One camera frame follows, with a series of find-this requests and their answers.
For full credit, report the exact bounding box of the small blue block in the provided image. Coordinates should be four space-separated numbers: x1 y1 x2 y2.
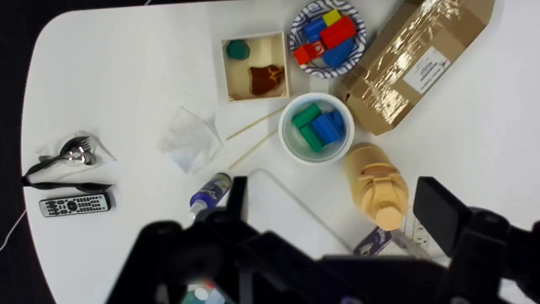
303 17 328 44

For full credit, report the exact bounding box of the taped cardboard box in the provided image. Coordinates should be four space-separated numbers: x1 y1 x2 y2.
335 0 497 137

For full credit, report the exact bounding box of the thin white cable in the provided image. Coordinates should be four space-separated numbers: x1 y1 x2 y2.
0 209 28 252

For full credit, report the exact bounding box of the small red block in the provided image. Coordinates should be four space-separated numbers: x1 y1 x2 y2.
293 40 328 66

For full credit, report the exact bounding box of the small blue labelled bottle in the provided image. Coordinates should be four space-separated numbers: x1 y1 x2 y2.
188 171 234 218

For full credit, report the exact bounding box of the tan plastic bottle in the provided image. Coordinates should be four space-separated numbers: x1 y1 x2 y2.
343 142 411 233

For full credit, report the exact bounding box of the long red block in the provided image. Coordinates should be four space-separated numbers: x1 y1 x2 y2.
320 15 360 49

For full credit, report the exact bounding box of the small printed card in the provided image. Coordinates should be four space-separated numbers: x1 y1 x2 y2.
353 225 394 258

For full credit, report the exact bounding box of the blue block in bowl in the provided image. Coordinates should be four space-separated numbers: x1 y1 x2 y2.
311 108 347 145

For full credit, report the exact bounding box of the white bowl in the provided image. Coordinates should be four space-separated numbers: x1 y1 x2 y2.
279 91 358 167

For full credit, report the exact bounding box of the green ball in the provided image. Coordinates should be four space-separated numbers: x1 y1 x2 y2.
225 39 252 61

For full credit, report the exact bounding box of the yellow block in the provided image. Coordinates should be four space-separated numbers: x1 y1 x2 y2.
321 8 343 29

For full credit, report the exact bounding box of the white power outlet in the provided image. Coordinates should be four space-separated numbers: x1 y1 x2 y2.
404 216 438 255

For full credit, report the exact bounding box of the green block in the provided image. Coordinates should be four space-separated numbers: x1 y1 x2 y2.
299 123 328 154
291 101 323 130

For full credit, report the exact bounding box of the large blue block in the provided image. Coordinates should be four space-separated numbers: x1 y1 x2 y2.
321 37 358 71

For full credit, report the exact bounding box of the brown toy piece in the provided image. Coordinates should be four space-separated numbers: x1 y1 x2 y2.
249 64 288 98

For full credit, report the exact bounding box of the shallow wooden box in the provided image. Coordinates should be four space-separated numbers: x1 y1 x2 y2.
220 30 293 105

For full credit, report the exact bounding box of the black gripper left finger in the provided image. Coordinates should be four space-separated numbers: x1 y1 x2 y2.
225 176 250 225

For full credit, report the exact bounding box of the grey remote control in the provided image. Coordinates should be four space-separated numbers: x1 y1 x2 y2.
38 191 114 220

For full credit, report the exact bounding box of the blue patterned paper plate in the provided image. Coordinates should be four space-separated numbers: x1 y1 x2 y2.
286 0 370 81

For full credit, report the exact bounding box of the long black utensil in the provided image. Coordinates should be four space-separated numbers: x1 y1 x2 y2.
23 176 115 192

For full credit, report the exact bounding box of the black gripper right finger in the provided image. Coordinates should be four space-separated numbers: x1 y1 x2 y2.
412 176 480 258

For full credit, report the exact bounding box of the wooden chopstick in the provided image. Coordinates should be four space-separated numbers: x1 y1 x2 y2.
225 105 288 142
227 130 279 172

